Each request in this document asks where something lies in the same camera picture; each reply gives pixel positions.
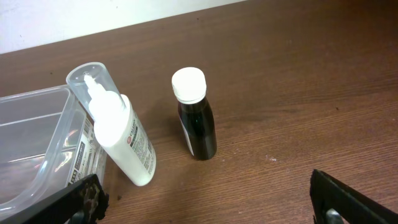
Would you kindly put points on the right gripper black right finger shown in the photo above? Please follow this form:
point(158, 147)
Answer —
point(336, 202)

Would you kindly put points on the dark bottle white cap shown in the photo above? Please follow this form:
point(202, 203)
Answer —
point(194, 111)

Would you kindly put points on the white squeeze bottle clear cap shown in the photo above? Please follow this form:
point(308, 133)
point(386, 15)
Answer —
point(117, 127)

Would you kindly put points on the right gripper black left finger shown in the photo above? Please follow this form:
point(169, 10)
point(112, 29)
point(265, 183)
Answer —
point(83, 202)

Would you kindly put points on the clear plastic container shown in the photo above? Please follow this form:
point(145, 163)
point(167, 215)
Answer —
point(47, 143)

